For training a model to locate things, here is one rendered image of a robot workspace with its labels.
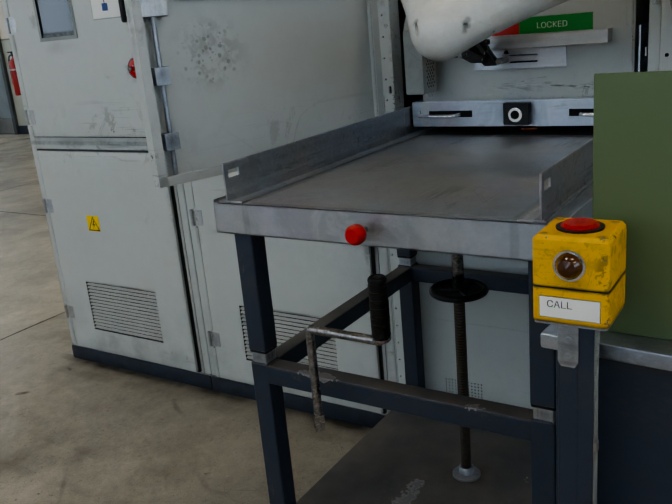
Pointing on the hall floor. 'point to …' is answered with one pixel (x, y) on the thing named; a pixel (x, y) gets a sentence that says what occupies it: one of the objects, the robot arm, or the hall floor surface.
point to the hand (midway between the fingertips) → (485, 55)
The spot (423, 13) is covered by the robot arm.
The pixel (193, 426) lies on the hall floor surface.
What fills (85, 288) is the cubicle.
